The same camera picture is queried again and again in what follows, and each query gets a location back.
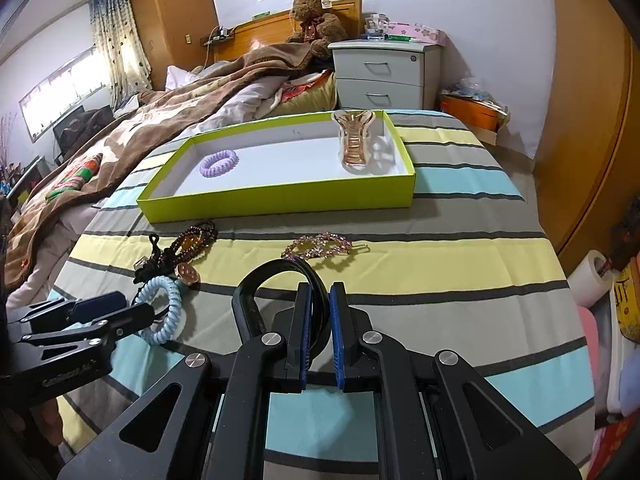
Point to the brown fleece blanket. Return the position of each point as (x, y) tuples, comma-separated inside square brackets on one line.
[(150, 125)]

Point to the dotted curtain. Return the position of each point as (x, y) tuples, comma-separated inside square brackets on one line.
[(117, 40)]

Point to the power strip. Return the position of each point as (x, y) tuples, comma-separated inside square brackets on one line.
[(220, 35)]

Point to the clear plastic bags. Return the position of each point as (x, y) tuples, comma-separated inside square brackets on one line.
[(475, 91)]

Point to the white tissue roll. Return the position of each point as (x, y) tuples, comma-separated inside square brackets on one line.
[(585, 277)]

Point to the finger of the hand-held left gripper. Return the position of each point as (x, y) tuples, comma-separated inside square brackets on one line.
[(97, 307), (127, 320)]

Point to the rose gold hair claw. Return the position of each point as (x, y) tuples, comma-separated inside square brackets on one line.
[(352, 145)]

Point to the dark clothing pile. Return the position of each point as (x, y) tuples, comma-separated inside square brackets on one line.
[(82, 127)]

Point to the striped bed sheet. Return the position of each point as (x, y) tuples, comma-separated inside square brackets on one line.
[(450, 260)]

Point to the orange box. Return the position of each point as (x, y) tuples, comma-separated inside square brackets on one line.
[(467, 112)]

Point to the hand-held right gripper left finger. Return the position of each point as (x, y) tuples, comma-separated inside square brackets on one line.
[(304, 340)]

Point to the plain wooden wardrobe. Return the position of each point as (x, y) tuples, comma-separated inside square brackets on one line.
[(585, 135)]

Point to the clear glass jar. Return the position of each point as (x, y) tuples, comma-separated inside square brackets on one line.
[(376, 27)]

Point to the window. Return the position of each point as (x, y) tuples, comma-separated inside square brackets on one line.
[(55, 95)]

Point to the brown teddy bear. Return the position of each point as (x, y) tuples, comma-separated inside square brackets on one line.
[(315, 15)]

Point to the pink flowered box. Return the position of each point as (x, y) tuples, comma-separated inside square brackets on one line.
[(425, 34)]

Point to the yellow printed pillow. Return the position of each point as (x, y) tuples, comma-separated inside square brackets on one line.
[(310, 95)]

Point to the grey nightstand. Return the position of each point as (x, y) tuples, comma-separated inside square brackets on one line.
[(385, 75)]

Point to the person's left hand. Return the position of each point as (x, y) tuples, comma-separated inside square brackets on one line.
[(50, 422)]

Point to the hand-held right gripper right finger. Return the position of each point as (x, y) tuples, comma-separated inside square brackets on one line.
[(338, 340)]

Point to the black wristband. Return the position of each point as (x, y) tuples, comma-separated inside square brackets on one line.
[(245, 305)]

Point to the green cardboard box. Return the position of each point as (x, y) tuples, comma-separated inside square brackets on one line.
[(275, 205)]

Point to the wooden wardrobe with flower marks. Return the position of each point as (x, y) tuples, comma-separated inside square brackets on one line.
[(175, 10)]

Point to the pink rhinestone hair clip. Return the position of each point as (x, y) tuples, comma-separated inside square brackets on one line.
[(320, 246)]

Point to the wooden headboard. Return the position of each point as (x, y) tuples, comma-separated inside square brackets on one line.
[(250, 35)]

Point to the yellow printed bag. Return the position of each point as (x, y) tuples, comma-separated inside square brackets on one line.
[(629, 305)]

